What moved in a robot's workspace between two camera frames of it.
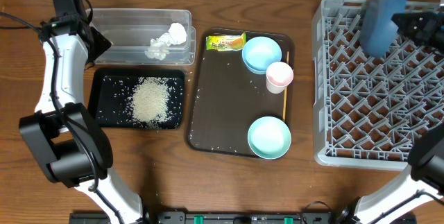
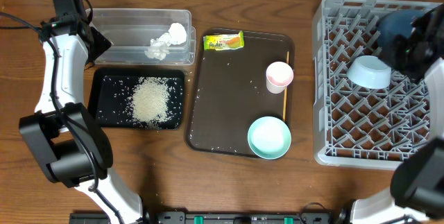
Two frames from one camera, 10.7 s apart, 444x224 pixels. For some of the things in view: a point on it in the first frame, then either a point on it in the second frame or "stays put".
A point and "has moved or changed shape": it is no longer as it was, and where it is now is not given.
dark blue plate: [378, 30] has moved or changed shape
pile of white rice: [150, 101] stays put
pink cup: [279, 75] stays put
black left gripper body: [100, 44] stays put
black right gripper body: [433, 35] → [401, 57]
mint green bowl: [269, 137] stays put
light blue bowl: [259, 53] → [370, 72]
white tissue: [159, 47] stays put
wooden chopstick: [286, 95] stays put
